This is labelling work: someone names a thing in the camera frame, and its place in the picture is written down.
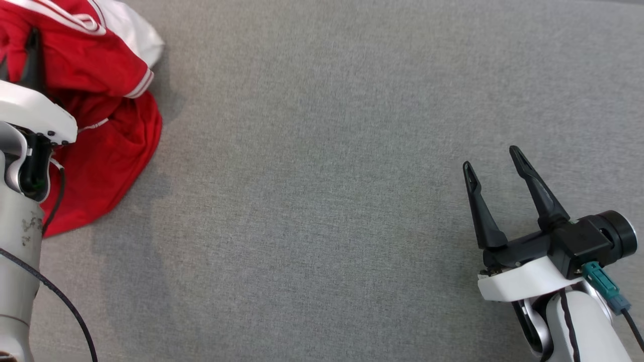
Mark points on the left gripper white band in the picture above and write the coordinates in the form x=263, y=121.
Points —
x=30, y=108

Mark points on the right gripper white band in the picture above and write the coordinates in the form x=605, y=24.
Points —
x=523, y=281

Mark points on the red basketball shorts white stripe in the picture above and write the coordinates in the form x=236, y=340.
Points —
x=110, y=151

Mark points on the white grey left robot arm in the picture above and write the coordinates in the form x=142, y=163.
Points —
x=17, y=251

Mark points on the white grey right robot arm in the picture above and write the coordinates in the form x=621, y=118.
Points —
x=593, y=332

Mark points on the grey fabric sofa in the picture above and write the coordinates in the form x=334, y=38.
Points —
x=322, y=151

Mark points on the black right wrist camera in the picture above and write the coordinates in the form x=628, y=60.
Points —
x=583, y=241

